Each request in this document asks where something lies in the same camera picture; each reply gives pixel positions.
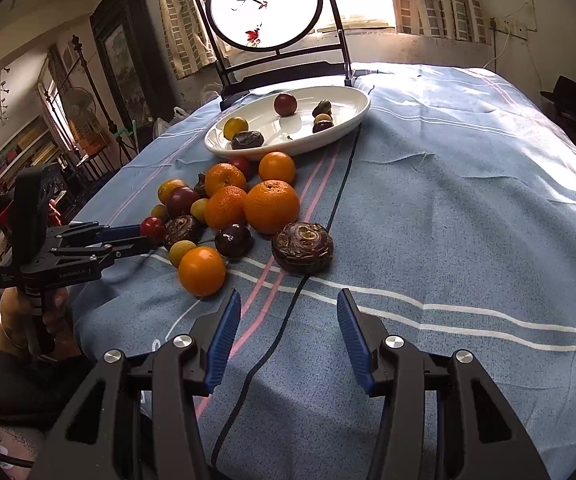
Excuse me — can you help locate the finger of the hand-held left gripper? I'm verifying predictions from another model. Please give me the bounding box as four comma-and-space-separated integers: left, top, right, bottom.
46, 222, 155, 250
50, 236, 165, 267

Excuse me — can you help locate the black cable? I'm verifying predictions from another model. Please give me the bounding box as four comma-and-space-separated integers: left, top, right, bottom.
210, 125, 361, 468

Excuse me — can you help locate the large orange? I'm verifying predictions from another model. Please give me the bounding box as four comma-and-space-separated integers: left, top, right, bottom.
243, 179, 301, 235

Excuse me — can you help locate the dark wrinkled date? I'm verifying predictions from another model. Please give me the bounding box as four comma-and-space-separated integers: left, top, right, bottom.
231, 131, 265, 151

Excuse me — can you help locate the blue striped tablecloth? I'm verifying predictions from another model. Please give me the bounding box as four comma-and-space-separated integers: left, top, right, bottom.
68, 62, 576, 480

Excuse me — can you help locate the black hat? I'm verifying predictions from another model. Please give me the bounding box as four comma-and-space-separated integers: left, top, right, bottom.
540, 75, 576, 122

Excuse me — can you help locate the white wall socket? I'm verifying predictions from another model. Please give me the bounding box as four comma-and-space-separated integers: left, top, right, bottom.
490, 17, 530, 39

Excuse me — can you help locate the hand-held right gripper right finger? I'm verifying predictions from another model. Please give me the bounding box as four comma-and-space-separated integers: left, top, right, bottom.
336, 288, 552, 480

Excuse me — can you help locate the dark purple cherry tomato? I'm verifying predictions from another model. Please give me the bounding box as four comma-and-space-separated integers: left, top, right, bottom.
166, 186, 201, 219
214, 224, 254, 260

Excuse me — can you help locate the round painted screen on stand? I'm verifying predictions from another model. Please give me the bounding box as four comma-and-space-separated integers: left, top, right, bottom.
187, 0, 357, 112

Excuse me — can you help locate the person's left hand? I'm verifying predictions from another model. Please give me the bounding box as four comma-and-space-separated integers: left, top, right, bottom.
0, 199, 72, 361

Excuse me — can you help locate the bookshelf with books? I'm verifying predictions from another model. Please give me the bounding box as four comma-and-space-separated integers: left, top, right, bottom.
0, 114, 64, 267

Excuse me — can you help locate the dark framed painting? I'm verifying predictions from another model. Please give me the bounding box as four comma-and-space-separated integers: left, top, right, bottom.
90, 0, 169, 127

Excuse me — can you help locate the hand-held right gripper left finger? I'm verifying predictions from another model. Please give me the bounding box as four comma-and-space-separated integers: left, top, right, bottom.
42, 288, 243, 480

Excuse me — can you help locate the small red cherry tomato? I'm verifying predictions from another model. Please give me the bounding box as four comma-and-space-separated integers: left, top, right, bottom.
140, 216, 165, 240

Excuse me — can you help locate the white plastic bag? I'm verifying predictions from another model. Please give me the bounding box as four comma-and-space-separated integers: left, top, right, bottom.
152, 106, 189, 140

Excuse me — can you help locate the standing fan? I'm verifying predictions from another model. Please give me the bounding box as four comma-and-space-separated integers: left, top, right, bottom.
60, 85, 99, 162

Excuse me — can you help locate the red plum on plate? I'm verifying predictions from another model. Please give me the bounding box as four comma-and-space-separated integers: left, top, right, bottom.
274, 92, 298, 117

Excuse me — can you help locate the person's dark clothing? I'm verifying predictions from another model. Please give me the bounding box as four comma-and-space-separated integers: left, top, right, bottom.
0, 339, 99, 480

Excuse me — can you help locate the checked curtain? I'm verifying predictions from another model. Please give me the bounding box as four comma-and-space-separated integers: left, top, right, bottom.
155, 0, 231, 80
385, 0, 492, 44

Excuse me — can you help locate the white oval plate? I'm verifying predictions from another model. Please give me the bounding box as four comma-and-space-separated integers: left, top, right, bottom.
204, 85, 371, 162

